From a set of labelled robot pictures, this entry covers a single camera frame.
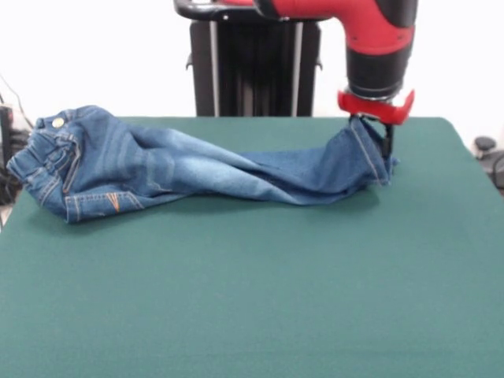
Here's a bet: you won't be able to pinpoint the dark green table cloth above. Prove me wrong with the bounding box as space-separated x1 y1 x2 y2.
0 115 504 378

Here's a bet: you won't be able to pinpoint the black office chair base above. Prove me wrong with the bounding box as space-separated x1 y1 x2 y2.
473 135 504 186

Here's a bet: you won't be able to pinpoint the black electronics box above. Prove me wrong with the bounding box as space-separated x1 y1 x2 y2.
0 105 15 171

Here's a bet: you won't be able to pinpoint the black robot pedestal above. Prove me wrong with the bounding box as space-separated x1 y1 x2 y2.
172 0 324 118

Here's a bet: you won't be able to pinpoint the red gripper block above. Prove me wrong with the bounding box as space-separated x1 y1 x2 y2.
336 88 416 161

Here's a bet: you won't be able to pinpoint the blue denim jeans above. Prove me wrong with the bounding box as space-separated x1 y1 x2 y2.
6 103 401 225

